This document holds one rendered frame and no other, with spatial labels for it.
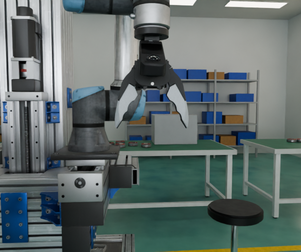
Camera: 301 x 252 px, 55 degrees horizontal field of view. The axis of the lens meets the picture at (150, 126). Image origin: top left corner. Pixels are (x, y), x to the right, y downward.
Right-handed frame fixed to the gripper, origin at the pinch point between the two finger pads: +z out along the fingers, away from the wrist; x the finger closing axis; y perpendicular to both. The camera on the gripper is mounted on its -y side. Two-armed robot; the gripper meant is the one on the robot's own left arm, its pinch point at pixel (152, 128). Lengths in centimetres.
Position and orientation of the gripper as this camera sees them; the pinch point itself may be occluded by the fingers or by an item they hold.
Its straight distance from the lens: 59.2
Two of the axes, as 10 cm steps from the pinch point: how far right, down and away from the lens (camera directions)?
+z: 0.0, 10.0, 0.7
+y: -0.7, -0.7, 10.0
